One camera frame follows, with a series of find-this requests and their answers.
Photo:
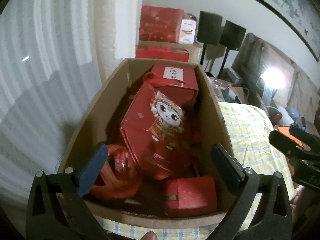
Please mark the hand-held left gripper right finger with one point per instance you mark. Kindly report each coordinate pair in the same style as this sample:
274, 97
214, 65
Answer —
225, 165

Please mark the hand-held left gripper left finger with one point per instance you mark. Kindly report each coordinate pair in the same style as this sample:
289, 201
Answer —
90, 172

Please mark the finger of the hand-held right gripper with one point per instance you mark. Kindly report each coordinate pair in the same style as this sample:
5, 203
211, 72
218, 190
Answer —
302, 136
282, 142

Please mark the red plastic bag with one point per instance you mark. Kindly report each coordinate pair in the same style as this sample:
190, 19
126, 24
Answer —
120, 165

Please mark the large cardboard box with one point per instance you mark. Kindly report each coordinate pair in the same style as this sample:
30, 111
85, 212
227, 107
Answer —
82, 130

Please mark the small red patterned gift box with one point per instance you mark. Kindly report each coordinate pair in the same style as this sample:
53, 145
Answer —
192, 195

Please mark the red cartoon gift box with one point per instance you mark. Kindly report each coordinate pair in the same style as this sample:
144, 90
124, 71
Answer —
150, 120

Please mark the large red gift box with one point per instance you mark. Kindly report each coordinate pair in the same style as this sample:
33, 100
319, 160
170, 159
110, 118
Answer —
190, 82

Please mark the person's left hand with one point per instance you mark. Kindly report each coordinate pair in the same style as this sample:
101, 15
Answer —
148, 236

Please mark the orange fruit box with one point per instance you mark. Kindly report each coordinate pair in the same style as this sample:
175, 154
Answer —
282, 130

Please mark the dark brown bowl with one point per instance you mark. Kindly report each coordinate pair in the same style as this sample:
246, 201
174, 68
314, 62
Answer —
276, 117

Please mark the yellow checkered tablecloth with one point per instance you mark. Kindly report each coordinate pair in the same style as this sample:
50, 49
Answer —
250, 135

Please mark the brown sofa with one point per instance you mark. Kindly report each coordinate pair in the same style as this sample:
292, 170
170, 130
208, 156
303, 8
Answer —
305, 92

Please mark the brown paper bag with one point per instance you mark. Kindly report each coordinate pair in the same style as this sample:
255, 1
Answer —
241, 95

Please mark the bright lamp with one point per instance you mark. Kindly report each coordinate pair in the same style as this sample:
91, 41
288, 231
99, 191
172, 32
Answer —
268, 77

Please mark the brown sofa cushion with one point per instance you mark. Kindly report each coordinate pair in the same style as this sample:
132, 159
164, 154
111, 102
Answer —
282, 60

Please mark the clear plastic bag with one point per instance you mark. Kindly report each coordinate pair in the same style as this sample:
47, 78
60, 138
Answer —
220, 86

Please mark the white curtain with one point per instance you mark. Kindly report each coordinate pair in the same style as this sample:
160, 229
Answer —
50, 67

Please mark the black speaker on stand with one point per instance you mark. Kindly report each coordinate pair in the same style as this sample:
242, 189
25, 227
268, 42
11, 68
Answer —
210, 27
232, 35

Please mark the red box below cabinet top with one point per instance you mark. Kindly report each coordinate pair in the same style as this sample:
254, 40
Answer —
162, 54

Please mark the large red gift bag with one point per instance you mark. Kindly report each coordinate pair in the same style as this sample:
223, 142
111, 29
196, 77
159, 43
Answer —
160, 22

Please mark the framed wall painting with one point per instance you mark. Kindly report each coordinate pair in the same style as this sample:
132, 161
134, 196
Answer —
295, 7

